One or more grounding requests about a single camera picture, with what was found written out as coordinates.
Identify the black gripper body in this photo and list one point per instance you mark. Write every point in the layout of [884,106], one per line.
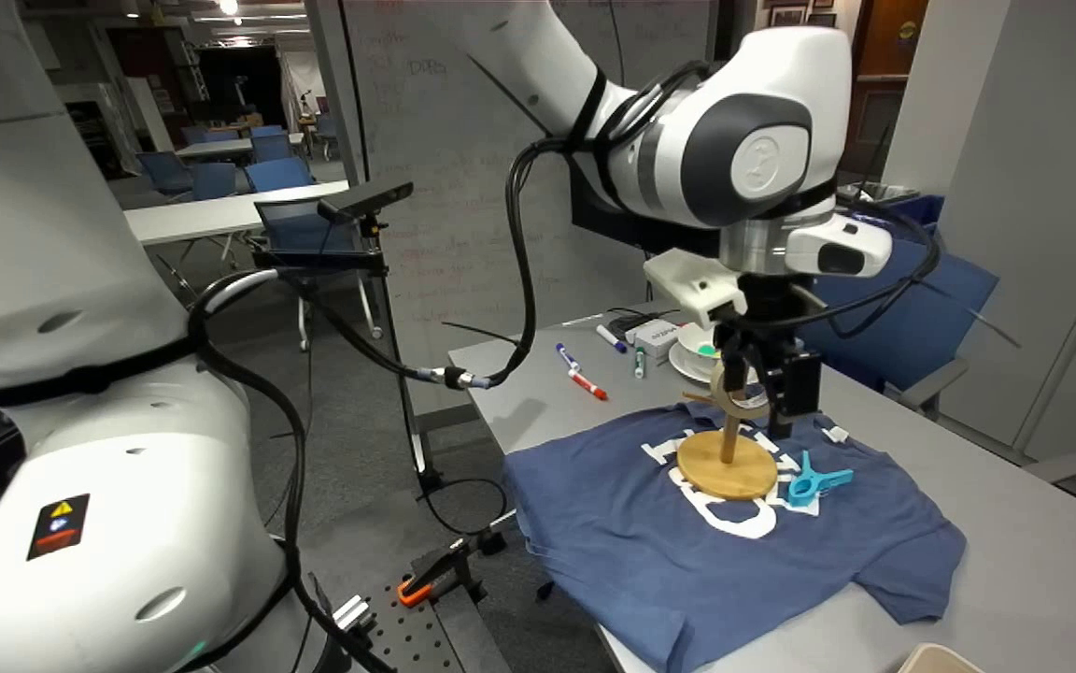
[767,329]

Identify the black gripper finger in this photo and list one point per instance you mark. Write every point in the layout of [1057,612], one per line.
[733,375]
[789,394]

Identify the blue plastic clamp peg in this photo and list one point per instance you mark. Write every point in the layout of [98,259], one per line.
[810,482]

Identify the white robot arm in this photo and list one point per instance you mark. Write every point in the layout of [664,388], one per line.
[130,535]

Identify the wooden peg rack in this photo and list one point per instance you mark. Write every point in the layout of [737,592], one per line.
[727,460]

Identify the white bowl with balls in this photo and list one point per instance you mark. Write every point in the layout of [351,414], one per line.
[699,343]

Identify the white plate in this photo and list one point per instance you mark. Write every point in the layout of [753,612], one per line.
[698,363]

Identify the white cardboard box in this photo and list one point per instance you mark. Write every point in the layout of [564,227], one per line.
[654,333]

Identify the blue chair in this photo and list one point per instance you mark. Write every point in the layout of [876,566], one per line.
[910,350]

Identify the red marker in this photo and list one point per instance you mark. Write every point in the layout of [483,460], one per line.
[588,388]

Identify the blue recycling bin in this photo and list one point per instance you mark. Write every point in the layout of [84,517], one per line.
[906,209]

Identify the blue printed t-shirt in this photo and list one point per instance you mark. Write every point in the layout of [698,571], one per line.
[683,577]

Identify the orange black clamp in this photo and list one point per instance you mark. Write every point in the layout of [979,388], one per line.
[434,572]

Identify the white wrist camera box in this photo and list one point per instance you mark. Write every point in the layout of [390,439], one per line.
[699,287]

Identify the black camera on tripod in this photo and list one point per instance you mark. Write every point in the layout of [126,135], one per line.
[364,209]

